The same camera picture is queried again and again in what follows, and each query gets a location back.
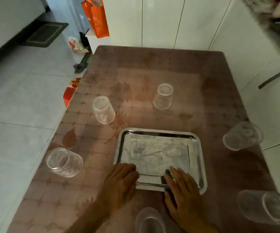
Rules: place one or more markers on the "person's left hand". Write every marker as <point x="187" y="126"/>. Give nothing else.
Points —
<point x="119" y="184"/>

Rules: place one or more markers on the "white side counter unit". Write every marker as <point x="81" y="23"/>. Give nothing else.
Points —
<point x="246" y="46"/>

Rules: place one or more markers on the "person's right forearm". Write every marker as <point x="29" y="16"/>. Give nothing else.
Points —
<point x="200" y="229"/>

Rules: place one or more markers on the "person's right hand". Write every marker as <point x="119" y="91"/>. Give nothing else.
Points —
<point x="184" y="201"/>

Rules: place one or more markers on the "red packet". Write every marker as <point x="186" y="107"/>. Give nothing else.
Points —
<point x="68" y="94"/>

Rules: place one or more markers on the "white sideboard cabinet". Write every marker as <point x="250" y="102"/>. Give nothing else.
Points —
<point x="9" y="16"/>

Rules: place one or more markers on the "stainless steel tray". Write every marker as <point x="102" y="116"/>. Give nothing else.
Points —
<point x="154" y="152"/>

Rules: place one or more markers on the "clear ribbed glass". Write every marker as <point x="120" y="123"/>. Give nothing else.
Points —
<point x="103" y="110"/>
<point x="263" y="207"/>
<point x="64" y="163"/>
<point x="163" y="98"/>
<point x="149" y="222"/>
<point x="241" y="136"/>

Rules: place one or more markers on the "orange shopping bag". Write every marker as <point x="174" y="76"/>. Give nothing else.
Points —
<point x="97" y="21"/>

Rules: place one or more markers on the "brown patterned table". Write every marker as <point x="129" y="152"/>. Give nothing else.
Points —
<point x="140" y="70"/>

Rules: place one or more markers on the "green doormat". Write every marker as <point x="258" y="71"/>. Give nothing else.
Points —
<point x="45" y="33"/>

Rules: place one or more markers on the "white glossy base cabinet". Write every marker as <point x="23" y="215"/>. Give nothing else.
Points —
<point x="159" y="21"/>

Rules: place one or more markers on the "dark grey cloth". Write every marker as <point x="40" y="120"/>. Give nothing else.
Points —
<point x="81" y="65"/>

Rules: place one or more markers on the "small black bag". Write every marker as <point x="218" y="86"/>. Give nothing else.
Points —
<point x="83" y="39"/>

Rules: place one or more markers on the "white red crumpled plastic bag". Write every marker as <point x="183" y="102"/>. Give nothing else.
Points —
<point x="77" y="46"/>

